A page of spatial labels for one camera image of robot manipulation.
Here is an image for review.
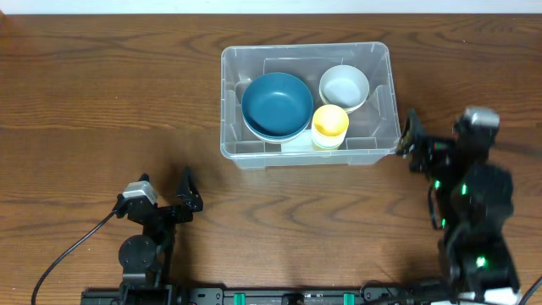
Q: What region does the white bowl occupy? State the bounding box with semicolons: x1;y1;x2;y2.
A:
323;102;365;114

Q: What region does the yellow cup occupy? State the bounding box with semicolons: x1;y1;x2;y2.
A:
312;142;340;151
312;104;350;136

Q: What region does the grey bowl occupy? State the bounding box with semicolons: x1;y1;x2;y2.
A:
318;65;369;113

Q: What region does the beige bowl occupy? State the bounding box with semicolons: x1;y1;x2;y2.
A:
243;119;309;144

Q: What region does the dark blue plate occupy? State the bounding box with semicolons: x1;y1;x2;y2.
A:
241;72;314;125
242;114;311;143

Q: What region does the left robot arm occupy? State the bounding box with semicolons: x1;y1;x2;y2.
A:
113;167;203;304

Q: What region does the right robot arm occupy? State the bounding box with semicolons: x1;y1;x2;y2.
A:
396;108;520;304

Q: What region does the clear plastic storage bin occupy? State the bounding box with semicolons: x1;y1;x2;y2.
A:
219;42;401;169

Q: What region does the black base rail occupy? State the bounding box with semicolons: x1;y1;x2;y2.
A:
80;277;507;305

